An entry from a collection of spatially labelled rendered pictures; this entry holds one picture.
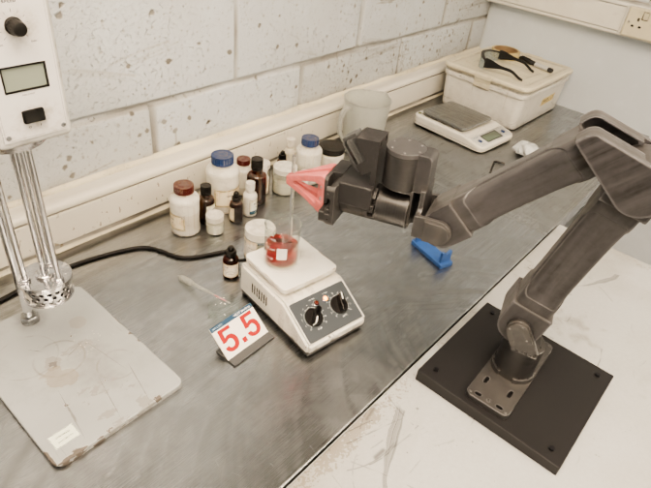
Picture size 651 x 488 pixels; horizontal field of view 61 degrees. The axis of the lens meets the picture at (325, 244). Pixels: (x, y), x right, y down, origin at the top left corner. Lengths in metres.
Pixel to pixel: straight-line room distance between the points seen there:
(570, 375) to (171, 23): 0.96
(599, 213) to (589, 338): 0.42
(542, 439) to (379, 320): 0.33
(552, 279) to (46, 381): 0.74
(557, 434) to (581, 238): 0.30
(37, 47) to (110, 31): 0.50
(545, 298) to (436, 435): 0.25
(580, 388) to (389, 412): 0.32
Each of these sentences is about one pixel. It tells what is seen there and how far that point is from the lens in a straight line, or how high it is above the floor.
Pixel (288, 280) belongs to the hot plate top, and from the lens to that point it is 0.93.
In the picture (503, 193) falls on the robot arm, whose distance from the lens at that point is 0.76.
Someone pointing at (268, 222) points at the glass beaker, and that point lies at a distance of 0.94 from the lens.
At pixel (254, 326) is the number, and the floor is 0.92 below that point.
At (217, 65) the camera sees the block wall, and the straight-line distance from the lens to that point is 1.27.
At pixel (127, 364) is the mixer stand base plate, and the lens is 0.91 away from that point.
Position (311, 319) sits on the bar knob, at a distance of 0.91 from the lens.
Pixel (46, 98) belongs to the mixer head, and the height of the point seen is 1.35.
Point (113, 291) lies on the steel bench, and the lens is 1.06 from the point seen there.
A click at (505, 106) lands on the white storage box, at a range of 1.88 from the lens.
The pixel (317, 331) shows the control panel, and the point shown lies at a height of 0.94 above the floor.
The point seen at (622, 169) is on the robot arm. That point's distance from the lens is 0.72.
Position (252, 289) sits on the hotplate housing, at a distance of 0.98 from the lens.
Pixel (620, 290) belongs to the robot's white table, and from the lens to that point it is 1.29.
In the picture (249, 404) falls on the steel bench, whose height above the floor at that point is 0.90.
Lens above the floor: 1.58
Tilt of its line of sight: 36 degrees down
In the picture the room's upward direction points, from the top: 7 degrees clockwise
